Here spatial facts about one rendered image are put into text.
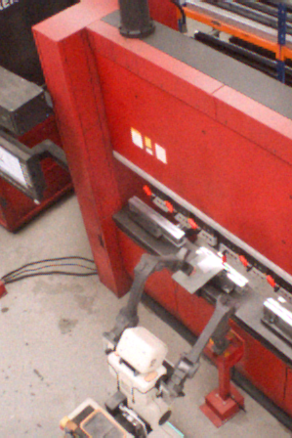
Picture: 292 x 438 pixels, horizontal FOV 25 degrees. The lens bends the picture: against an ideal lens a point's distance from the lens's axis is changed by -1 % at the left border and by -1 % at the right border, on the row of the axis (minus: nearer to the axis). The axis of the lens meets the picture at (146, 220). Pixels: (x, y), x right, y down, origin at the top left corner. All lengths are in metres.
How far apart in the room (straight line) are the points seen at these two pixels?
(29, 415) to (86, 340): 0.70
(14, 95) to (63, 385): 2.10
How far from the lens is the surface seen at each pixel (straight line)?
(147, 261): 3.24
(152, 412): 3.60
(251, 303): 3.94
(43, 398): 4.79
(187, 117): 3.29
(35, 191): 4.11
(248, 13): 5.35
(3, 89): 3.96
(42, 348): 5.01
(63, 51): 3.63
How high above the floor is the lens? 4.08
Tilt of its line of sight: 47 degrees down
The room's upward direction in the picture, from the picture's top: 10 degrees counter-clockwise
